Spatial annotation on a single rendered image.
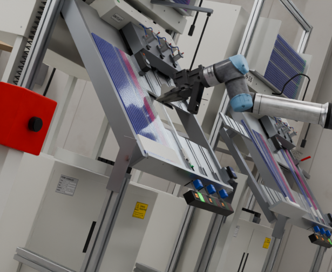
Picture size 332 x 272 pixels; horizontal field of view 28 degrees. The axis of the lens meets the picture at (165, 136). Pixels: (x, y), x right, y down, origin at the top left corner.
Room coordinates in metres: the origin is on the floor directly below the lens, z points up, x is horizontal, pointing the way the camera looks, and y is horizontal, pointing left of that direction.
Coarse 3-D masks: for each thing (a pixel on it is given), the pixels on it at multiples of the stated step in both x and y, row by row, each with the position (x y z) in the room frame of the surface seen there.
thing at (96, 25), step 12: (84, 12) 2.37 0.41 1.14; (96, 12) 2.48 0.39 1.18; (96, 24) 2.41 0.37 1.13; (108, 24) 2.53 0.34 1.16; (108, 36) 2.45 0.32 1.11; (120, 36) 2.57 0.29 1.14; (120, 48) 2.49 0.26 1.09; (156, 72) 2.71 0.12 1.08; (144, 84) 2.50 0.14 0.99; (156, 84) 2.62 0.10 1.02; (168, 84) 2.76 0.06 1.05; (180, 108) 2.72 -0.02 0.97
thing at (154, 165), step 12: (156, 156) 2.12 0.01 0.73; (144, 168) 2.15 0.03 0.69; (156, 168) 2.18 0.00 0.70; (168, 168) 2.22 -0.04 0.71; (180, 168) 2.26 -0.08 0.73; (168, 180) 2.31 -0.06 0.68; (180, 180) 2.35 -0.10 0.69; (192, 180) 2.40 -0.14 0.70; (204, 180) 2.43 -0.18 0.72; (216, 180) 2.52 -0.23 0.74; (204, 192) 2.54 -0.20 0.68
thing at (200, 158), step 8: (168, 136) 2.40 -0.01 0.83; (176, 144) 2.42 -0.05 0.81; (184, 144) 2.50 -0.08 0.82; (192, 144) 2.59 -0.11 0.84; (176, 152) 2.38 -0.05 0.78; (192, 152) 2.52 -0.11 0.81; (200, 152) 2.62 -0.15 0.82; (208, 152) 2.71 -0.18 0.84; (184, 160) 2.40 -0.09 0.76; (192, 160) 2.48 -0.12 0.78; (200, 160) 2.56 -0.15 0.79; (208, 160) 2.65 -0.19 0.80; (192, 168) 2.41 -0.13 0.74; (200, 168) 2.49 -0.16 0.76; (208, 168) 2.59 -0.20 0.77; (216, 168) 2.68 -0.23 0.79; (208, 176) 2.53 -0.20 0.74; (216, 176) 2.60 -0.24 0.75
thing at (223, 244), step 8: (240, 176) 2.93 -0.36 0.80; (240, 184) 2.92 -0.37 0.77; (240, 192) 2.91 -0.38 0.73; (240, 200) 2.92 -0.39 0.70; (240, 208) 2.95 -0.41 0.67; (232, 216) 2.91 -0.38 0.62; (224, 224) 2.93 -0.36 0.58; (232, 224) 2.92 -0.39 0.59; (224, 232) 2.92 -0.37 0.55; (232, 232) 2.94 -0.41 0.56; (224, 240) 2.91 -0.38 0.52; (216, 248) 2.93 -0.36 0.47; (224, 248) 2.92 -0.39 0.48; (216, 256) 2.92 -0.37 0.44; (224, 256) 2.94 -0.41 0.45; (216, 264) 2.91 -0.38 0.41
